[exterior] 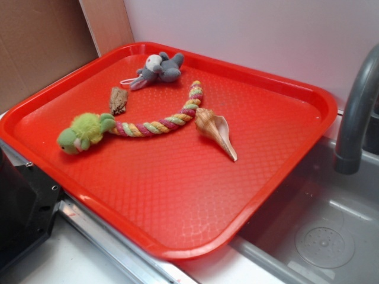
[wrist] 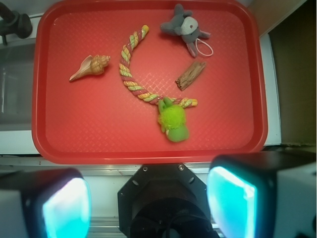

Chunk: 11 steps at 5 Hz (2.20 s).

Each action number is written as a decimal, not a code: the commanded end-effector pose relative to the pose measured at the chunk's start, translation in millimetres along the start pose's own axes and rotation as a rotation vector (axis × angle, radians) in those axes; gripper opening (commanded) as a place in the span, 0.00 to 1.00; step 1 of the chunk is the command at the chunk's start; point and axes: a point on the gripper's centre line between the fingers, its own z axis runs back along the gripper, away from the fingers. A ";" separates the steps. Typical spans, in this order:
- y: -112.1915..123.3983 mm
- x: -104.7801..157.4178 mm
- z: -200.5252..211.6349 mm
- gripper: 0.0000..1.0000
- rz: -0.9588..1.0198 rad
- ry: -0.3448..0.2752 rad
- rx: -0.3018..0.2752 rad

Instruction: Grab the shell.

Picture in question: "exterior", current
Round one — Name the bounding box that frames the grey plush animal toy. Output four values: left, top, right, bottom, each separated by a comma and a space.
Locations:
120, 51, 184, 91

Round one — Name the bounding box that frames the grey plastic sink basin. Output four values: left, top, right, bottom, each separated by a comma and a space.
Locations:
231, 138, 378, 283

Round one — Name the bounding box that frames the grey toy faucet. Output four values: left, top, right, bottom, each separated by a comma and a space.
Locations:
333, 45, 378, 175

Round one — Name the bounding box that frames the red plastic tray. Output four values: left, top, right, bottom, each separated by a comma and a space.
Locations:
1, 43, 337, 260

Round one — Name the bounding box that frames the brown cardboard panel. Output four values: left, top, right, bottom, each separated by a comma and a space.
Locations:
1, 1, 134, 112

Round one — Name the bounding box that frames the brown wood piece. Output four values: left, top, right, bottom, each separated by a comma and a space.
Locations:
109, 87, 129, 115

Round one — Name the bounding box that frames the tan spiral seashell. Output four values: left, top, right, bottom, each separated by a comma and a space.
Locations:
195, 108, 237, 162

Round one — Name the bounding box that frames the silver metal rail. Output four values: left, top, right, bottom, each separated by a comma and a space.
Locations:
59, 195, 196, 283

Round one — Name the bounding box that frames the green plush turtle rope toy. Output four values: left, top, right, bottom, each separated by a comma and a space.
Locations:
57, 80, 204, 155

